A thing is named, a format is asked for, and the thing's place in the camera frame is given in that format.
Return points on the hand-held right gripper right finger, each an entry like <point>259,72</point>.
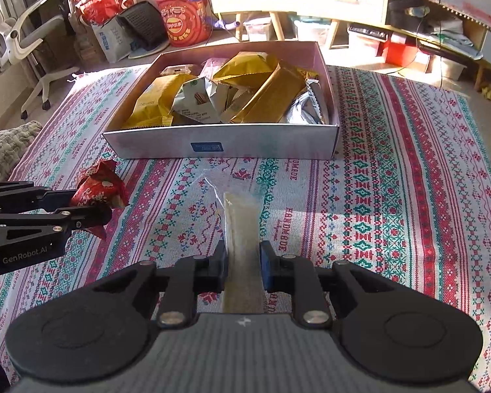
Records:
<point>266,268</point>

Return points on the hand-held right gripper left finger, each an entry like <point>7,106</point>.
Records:
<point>217,268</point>

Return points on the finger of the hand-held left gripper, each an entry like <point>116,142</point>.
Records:
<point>86,217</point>
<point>20,196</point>

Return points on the red snack packet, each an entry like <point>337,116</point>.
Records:
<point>98,188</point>

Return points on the clear snack bar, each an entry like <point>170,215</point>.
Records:
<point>243,233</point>

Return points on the pink cardboard box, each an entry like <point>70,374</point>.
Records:
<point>270,143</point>

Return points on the grey knitted cushion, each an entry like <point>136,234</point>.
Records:
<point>4,147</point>

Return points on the yellow snack packet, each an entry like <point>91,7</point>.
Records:
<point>151,104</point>

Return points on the white green snack packet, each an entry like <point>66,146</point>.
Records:
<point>196,102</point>

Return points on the patterned woven mat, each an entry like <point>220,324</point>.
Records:
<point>392,172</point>

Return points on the white office chair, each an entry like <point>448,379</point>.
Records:
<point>28,37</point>

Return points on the silver snack packet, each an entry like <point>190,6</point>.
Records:
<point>307,108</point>

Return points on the gold snack packet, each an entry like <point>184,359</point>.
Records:
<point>270,96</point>
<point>245,67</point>

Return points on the white box with blue print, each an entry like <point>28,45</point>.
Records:
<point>112,39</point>

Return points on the pink snack packet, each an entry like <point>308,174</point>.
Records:
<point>212,65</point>

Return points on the black plastic basket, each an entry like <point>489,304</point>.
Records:
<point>143,24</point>

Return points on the red plastic bag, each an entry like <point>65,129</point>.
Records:
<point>102,8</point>

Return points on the red printed bag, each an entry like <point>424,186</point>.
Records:
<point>182,20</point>

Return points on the small clear storage bin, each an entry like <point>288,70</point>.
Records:
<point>257,28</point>

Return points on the clear bin with blue lid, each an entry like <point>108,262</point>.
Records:
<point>311,32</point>

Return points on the clear bin with black lid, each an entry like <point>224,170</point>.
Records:
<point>366,41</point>

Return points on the red box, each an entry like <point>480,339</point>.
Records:
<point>405,53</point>

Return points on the white storage bin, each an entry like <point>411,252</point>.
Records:
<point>448,65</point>

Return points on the low wooden cabinet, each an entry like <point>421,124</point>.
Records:
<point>474,37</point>

